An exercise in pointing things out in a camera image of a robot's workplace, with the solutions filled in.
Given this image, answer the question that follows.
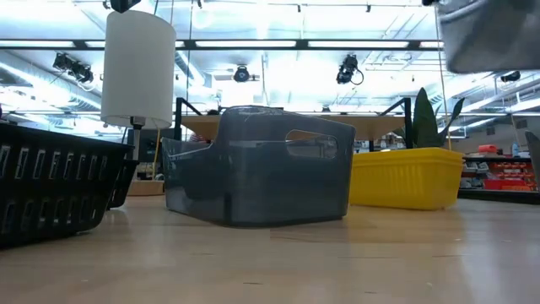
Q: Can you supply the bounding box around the shelf with red bins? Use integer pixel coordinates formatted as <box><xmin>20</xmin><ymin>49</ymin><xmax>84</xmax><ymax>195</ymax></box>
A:
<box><xmin>457</xmin><ymin>143</ymin><xmax>539</xmax><ymax>192</ymax></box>

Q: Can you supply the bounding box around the black monitor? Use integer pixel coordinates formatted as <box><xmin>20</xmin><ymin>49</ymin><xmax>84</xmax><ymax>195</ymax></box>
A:
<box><xmin>126</xmin><ymin>128</ymin><xmax>176</xmax><ymax>164</ymax></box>

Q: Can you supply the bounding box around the thin hanging cord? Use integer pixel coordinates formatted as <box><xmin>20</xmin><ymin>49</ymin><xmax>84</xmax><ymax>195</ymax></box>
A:
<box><xmin>433</xmin><ymin>0</ymin><xmax>451</xmax><ymax>151</ymax></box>

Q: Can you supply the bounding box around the green snake plant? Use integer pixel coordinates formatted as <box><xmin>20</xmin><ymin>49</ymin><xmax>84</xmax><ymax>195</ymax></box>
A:
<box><xmin>396</xmin><ymin>87</ymin><xmax>465</xmax><ymax>149</ymax></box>

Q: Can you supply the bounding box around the wooden shelf with black frame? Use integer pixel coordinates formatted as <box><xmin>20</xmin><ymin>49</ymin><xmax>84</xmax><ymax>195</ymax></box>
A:
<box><xmin>173</xmin><ymin>96</ymin><xmax>413</xmax><ymax>152</ymax></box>

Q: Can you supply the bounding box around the black double ceiling spotlight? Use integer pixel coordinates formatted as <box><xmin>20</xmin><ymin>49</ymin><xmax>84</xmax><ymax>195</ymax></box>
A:
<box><xmin>52</xmin><ymin>52</ymin><xmax>95</xmax><ymax>84</ymax></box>

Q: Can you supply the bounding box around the black ceiling track beam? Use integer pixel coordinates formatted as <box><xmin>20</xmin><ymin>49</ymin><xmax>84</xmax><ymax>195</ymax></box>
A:
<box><xmin>0</xmin><ymin>39</ymin><xmax>444</xmax><ymax>52</ymax></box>

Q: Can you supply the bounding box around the black slotted plastic basket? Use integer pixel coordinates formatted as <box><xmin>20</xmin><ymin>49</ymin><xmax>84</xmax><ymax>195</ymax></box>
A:
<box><xmin>0</xmin><ymin>120</ymin><xmax>134</xmax><ymax>249</ymax></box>
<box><xmin>105</xmin><ymin>158</ymin><xmax>139</xmax><ymax>210</ymax></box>

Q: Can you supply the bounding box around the black background table edge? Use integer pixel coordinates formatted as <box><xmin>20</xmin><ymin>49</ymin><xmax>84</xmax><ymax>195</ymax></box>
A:
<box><xmin>457</xmin><ymin>188</ymin><xmax>540</xmax><ymax>206</ymax></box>

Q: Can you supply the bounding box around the yellow ribbed plastic basket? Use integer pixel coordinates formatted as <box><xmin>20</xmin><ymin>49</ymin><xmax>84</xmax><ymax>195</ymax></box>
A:
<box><xmin>348</xmin><ymin>147</ymin><xmax>465</xmax><ymax>211</ymax></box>

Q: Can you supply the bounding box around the white shade table lamp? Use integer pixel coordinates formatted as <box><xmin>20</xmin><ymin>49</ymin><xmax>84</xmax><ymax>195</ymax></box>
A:
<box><xmin>100</xmin><ymin>8</ymin><xmax>177</xmax><ymax>198</ymax></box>

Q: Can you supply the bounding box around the yellow thin pole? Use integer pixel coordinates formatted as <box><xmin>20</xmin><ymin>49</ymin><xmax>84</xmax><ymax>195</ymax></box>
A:
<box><xmin>152</xmin><ymin>128</ymin><xmax>162</xmax><ymax>181</ymax></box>

